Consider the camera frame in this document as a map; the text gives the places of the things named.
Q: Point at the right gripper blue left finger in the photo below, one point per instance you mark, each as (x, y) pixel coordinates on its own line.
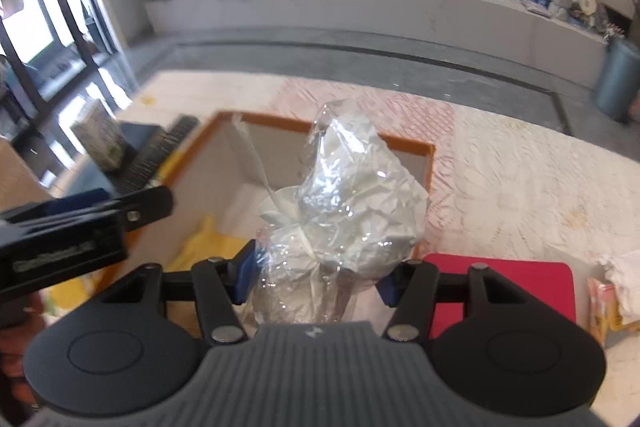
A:
(219, 286)

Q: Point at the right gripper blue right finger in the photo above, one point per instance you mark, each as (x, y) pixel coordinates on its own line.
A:
(410, 290)

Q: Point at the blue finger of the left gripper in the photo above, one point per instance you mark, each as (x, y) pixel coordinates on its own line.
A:
(139, 209)
(82, 207)

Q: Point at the clear bag with white item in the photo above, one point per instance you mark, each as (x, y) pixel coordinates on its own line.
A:
(356, 215)

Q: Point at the black remote control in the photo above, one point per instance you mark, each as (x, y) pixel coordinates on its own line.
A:
(147, 162)

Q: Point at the green tissue box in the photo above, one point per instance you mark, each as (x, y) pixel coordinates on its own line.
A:
(100, 135)

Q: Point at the orange storage box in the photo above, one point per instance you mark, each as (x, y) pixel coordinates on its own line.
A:
(217, 192)

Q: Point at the white lace blanket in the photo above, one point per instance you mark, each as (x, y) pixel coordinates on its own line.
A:
(501, 187)

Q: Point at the red box lid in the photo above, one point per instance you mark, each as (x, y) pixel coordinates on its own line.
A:
(550, 282)

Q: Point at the white tv cabinet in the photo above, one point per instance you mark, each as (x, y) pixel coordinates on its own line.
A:
(498, 28)

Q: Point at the grey-blue trash bin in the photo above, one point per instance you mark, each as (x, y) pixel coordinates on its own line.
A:
(618, 84)

